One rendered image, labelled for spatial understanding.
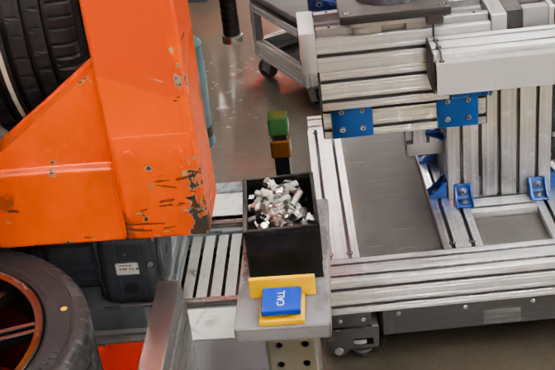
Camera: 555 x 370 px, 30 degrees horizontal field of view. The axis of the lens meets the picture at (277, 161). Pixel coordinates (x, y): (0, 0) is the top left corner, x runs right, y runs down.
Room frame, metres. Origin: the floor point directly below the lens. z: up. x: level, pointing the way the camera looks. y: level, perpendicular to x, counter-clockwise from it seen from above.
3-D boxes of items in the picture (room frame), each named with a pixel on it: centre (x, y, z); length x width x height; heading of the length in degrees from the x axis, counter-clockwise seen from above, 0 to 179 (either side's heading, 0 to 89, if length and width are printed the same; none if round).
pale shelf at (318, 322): (1.66, 0.01, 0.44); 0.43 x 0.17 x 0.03; 175
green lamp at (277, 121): (1.86, -0.01, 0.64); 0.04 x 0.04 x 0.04; 85
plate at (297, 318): (1.49, 0.02, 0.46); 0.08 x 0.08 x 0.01; 85
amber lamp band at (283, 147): (1.86, -0.01, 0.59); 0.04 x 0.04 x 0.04; 85
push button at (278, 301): (1.49, 0.02, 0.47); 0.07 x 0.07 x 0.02; 85
